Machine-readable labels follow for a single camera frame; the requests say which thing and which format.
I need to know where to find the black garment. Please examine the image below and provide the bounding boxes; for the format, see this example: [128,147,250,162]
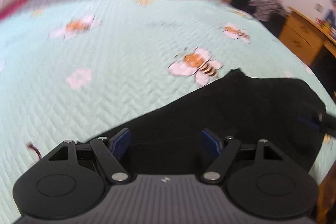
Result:
[79,68,328,175]

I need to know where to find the black white patterned clothes pile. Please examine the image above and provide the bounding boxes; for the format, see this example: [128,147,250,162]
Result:
[249,0,287,22]

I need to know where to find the yellow wooden desk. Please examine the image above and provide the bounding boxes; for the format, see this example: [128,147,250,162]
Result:
[278,7,335,66]

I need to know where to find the mint bee quilt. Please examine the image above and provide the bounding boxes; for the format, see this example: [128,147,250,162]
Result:
[1,0,335,223]

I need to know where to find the red patterned sheet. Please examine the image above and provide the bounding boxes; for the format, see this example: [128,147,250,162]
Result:
[0,0,29,21]

